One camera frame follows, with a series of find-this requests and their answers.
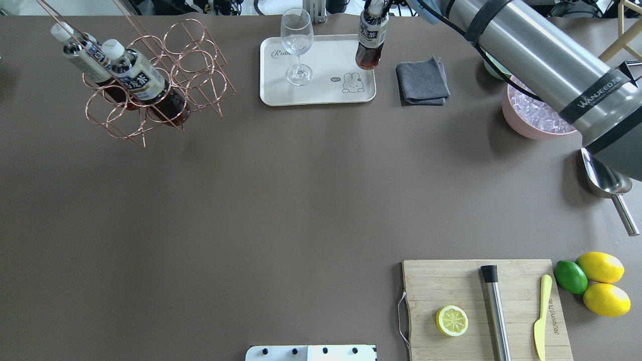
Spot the tea bottle white cap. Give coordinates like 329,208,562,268
355,1,390,70

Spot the copper wire bottle basket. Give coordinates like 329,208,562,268
39,1,237,148

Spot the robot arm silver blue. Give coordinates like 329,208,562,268
408,1,641,180

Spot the tea bottle front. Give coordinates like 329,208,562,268
102,39,191,126

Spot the tea bottle middle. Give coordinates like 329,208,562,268
50,22,139,110

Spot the white rabbit tray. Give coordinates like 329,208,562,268
259,34,377,106

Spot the dark grey folded cloth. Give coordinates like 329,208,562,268
395,56,451,106

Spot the wooden cutting board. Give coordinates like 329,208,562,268
401,260,573,360

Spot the clear wine glass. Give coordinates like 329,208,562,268
280,8,314,86

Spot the half lemon slice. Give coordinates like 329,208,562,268
435,305,468,336

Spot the steel muddler black tip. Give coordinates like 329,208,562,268
480,265,512,360

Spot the green bowl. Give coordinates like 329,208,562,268
484,56,512,80

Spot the pink bowl with ice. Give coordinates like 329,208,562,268
502,84,577,140

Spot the yellow plastic knife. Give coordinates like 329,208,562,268
533,274,552,360

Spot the green lime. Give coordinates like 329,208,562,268
553,260,588,295

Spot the metal ice scoop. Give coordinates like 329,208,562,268
580,147,640,236

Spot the yellow lemon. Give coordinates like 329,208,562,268
576,251,624,284
582,283,631,317

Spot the wooden glass drying tree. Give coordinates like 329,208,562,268
598,1,641,65

